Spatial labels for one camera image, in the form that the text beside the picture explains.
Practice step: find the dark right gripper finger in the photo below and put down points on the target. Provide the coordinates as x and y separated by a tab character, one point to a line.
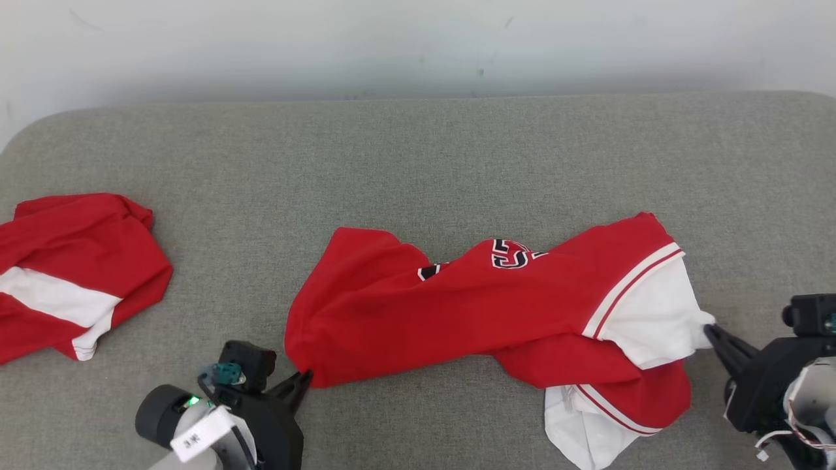
731	343
733	363

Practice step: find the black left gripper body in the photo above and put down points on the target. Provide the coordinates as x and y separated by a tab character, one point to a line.
274	431

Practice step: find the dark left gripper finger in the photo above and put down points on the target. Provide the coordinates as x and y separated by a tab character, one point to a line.
294	385
299	397

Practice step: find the red shorts with white stripe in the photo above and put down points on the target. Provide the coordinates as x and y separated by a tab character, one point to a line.
78	248

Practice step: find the red basketball jersey number 23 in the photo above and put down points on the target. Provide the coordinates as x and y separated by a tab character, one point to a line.
457	307

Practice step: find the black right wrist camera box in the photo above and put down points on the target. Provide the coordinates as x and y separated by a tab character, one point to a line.
813	313

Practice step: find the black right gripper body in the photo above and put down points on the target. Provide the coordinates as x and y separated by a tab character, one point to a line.
761	391

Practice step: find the white paper label tag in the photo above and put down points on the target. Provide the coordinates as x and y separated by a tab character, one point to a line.
199	434

